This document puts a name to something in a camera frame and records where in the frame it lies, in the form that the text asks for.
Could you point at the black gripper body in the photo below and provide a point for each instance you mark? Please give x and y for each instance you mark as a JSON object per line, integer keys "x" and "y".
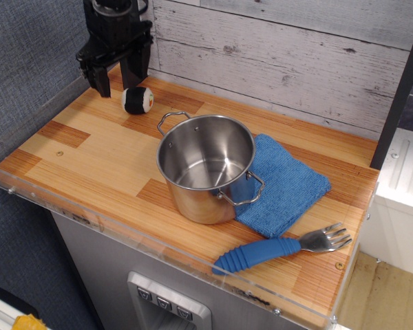
{"x": 116, "y": 32}

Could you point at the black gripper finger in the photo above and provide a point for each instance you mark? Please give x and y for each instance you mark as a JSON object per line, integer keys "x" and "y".
{"x": 134, "y": 66}
{"x": 96, "y": 74}

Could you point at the plush sushi roll toy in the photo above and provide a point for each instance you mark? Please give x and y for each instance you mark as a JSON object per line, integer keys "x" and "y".
{"x": 137, "y": 100}

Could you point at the clear acrylic table guard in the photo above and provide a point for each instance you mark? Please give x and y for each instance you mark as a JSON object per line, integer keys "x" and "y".
{"x": 95, "y": 163}

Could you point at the stainless steel pot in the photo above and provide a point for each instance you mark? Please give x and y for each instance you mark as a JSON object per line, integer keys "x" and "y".
{"x": 207, "y": 162}

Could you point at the blue folded cloth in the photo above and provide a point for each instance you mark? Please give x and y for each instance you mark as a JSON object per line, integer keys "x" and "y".
{"x": 291, "y": 188}

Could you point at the grey cabinet with button panel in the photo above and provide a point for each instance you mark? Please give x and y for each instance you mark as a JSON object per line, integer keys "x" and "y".
{"x": 132, "y": 288}

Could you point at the yellow taped object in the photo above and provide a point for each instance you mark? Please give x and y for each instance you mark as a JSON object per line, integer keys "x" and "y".
{"x": 28, "y": 322}

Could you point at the blue handled metal fork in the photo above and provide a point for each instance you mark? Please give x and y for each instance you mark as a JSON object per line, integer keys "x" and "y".
{"x": 328, "y": 239}

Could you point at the right black vertical post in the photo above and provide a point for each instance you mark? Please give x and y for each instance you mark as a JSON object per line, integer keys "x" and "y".
{"x": 394, "y": 115}

